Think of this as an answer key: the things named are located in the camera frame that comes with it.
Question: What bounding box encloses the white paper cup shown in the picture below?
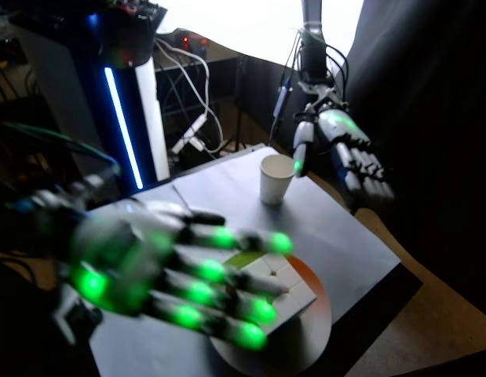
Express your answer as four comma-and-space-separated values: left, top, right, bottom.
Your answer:
259, 154, 297, 206

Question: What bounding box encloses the Rubik's cube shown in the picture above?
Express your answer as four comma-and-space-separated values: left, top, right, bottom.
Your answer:
222, 251, 319, 337

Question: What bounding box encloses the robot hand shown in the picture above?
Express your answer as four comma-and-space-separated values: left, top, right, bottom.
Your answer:
65, 199, 294, 353
291, 104, 396, 207

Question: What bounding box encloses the round beige plate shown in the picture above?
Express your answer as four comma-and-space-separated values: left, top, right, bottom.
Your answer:
206, 254, 333, 376

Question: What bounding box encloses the dark curtain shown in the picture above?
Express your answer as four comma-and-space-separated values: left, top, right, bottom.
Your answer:
332, 0, 486, 319

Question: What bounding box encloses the black box with red light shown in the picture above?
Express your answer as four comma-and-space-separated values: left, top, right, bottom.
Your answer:
155, 27, 212, 60

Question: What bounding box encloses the white paper sheet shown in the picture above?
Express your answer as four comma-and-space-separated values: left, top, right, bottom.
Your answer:
85, 184, 236, 377
171, 147, 403, 327

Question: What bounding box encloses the white cable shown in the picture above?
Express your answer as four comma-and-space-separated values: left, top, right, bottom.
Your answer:
154, 37, 226, 155

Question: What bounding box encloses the robot body column blue light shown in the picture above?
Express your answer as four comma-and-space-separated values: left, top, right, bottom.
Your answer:
10, 0, 173, 196

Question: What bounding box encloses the white power adapter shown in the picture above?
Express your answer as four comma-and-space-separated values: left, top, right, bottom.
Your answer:
170, 113, 208, 155

